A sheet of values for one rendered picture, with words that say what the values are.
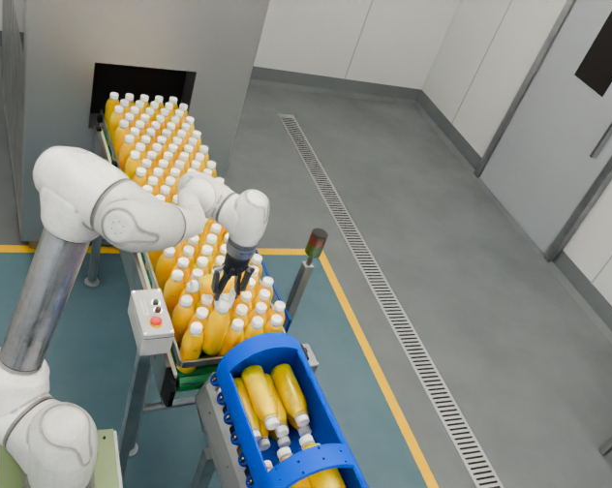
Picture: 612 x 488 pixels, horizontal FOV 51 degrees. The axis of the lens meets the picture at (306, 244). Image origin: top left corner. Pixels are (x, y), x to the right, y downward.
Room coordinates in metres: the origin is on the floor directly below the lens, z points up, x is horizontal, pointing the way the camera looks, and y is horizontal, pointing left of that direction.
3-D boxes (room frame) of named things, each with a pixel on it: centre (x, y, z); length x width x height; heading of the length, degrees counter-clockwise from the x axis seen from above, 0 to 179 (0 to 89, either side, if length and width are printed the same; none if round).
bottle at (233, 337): (1.53, 0.12, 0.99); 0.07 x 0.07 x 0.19
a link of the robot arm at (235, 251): (1.49, 0.18, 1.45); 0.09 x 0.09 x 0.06
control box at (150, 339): (1.44, 0.39, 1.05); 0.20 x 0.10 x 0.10; 36
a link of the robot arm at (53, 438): (0.84, 0.38, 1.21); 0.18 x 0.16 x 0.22; 72
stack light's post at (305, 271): (1.97, -0.04, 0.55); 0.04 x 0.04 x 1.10; 36
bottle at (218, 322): (1.49, 0.18, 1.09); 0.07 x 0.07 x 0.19
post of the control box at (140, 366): (1.44, 0.39, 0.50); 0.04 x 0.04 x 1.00; 36
